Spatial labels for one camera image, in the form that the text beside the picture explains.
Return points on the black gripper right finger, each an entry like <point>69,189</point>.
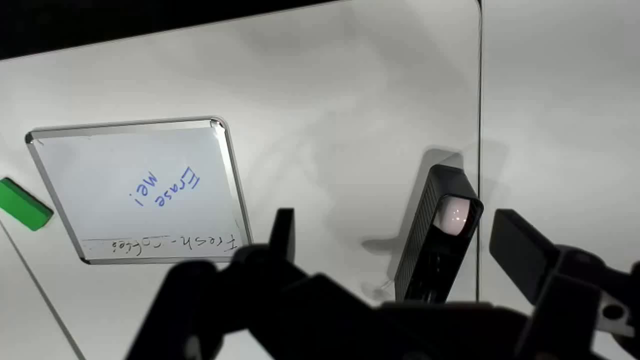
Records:
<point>572,306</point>

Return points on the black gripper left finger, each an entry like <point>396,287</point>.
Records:
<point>267,312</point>

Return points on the green eraser block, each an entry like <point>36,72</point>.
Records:
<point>23,206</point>

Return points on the small metal-framed whiteboard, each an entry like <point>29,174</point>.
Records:
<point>132,187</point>

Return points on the black rectangular holder box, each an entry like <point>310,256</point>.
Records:
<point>427,260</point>

